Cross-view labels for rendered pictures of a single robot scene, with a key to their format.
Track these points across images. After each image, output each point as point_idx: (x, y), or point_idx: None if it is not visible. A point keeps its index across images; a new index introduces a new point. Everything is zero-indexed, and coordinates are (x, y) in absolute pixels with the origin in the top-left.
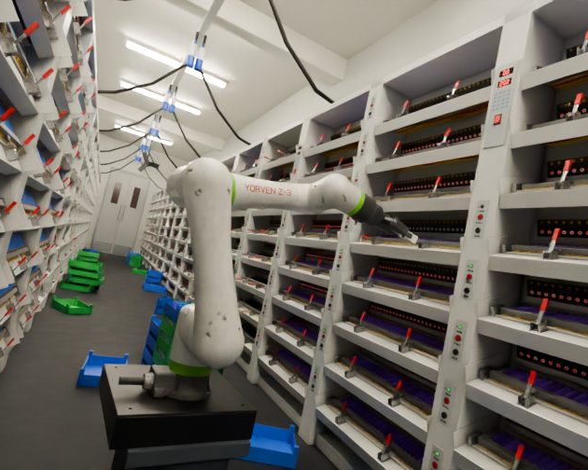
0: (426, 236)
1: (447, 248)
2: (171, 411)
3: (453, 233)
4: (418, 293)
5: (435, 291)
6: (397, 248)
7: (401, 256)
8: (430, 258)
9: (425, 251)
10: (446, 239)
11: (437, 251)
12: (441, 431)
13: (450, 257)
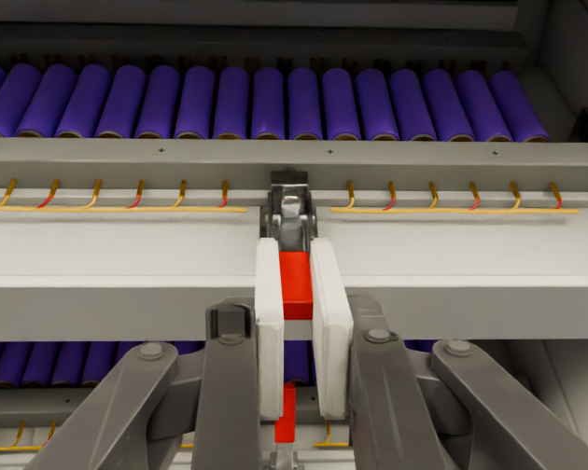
0: (63, 24)
1: (456, 204)
2: None
3: (275, 1)
4: (297, 464)
5: (305, 360)
6: (36, 294)
7: (105, 332)
8: (399, 324)
9: (356, 294)
10: (255, 49)
11: (476, 288)
12: None
13: (576, 311)
